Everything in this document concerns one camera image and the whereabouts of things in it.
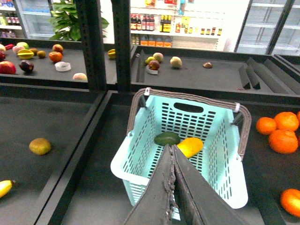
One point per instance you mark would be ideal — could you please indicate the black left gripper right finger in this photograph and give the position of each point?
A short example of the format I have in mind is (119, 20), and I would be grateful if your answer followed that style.
(198, 202)

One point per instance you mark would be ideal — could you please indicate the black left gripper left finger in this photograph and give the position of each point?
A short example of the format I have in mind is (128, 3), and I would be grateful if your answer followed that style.
(155, 207)

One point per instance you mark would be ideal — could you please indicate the light blue plastic basket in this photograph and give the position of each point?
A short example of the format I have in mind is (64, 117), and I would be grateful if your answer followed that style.
(212, 135)

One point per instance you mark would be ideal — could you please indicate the yellow mango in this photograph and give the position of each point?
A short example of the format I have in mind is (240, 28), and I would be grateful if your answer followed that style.
(190, 146)

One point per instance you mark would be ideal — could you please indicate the green avocado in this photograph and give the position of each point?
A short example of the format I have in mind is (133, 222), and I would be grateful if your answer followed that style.
(165, 138)

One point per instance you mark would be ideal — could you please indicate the brown basket handle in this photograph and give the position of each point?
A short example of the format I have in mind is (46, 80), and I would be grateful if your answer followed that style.
(243, 113)

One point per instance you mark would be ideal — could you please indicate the orange fruit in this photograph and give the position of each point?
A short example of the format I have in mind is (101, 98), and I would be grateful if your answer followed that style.
(283, 141)

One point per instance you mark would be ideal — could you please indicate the white zip tie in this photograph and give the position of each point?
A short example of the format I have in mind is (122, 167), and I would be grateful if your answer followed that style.
(237, 107)

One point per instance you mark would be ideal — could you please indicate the kiwi fruit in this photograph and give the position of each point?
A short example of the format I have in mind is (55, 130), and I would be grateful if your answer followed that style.
(40, 146)

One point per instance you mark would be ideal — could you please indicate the potted green plant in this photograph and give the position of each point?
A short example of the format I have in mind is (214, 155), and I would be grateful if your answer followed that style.
(65, 19)

